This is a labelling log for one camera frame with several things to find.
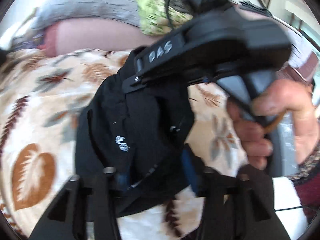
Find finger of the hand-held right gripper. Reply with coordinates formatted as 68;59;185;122
122;76;156;95

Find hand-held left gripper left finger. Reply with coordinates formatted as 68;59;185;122
29;166;131;240

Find person's right forearm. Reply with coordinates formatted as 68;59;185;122
287;144;320;222

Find red upholstered sofa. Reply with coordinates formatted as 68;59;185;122
275;17;320;83

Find leaf print blanket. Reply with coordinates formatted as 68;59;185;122
0;47;251;240

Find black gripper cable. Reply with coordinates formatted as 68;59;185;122
164;0;187;28

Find person's right hand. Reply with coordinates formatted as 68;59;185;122
227;78;316;171

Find white garment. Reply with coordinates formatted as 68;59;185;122
271;177;310;240

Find black pants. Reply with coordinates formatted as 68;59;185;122
74;47;208;218

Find thin black cable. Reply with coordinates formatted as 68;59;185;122
274;206;309;212

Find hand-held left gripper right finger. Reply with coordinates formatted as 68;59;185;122
181;144;292;240

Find green patterned blanket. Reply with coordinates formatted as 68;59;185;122
128;0;193;37

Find pink quilted cushion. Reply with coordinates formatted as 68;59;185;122
42;17;164;57

